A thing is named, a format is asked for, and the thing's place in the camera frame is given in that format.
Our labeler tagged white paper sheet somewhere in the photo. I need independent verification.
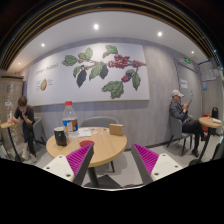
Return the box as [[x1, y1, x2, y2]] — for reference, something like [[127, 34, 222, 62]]
[[78, 128, 92, 138]]

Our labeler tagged seated person white cap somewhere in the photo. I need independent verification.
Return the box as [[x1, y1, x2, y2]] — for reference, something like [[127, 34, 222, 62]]
[[169, 90, 206, 157]]

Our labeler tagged grey chair at left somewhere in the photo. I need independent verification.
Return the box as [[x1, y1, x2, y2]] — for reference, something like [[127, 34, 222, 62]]
[[33, 117, 46, 145]]

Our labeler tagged grey chair behind table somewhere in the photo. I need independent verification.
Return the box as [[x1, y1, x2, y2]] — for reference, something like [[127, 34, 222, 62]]
[[80, 116, 119, 128]]

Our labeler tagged small round table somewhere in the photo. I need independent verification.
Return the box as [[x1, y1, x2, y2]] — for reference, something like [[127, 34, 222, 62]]
[[0, 122, 22, 162], [189, 117, 222, 165]]

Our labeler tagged grey chair at right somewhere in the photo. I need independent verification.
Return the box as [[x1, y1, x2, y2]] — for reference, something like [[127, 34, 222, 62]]
[[167, 116, 193, 146]]

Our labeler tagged grey door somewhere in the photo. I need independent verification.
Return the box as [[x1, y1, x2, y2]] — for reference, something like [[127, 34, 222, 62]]
[[175, 60, 202, 119]]

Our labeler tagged right small round table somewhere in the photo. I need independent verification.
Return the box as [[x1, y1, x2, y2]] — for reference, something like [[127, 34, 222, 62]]
[[189, 117, 222, 165]]

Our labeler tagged brown tissue box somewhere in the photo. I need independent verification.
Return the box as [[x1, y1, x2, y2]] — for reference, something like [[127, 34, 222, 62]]
[[109, 124, 124, 136]]

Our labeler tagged black cup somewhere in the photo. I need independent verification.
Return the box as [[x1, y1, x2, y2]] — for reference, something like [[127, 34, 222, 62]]
[[54, 127, 67, 146]]

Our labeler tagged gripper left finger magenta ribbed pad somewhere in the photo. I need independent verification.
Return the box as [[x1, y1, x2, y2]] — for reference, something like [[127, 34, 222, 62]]
[[44, 144, 94, 186]]

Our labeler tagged clear water bottle red cap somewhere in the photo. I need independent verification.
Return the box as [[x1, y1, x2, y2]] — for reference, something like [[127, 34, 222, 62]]
[[62, 101, 78, 137]]

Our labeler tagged left small round table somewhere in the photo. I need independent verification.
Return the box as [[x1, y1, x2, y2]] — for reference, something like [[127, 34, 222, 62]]
[[0, 122, 22, 162]]

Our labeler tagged seated person in black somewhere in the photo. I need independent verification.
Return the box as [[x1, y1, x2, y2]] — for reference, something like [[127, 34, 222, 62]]
[[13, 96, 37, 162]]

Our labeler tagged round wooden table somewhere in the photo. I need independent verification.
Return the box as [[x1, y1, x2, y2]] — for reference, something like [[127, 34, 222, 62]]
[[46, 127, 127, 188]]

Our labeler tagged red coaster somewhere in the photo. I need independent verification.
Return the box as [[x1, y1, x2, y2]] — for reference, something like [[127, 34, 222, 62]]
[[80, 140, 95, 147]]

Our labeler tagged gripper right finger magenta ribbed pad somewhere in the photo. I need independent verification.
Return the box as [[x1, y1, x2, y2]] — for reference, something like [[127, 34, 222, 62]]
[[131, 143, 182, 185]]

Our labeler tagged coffee plant wall mural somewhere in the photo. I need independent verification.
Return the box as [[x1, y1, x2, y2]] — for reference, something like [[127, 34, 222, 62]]
[[27, 43, 150, 106]]

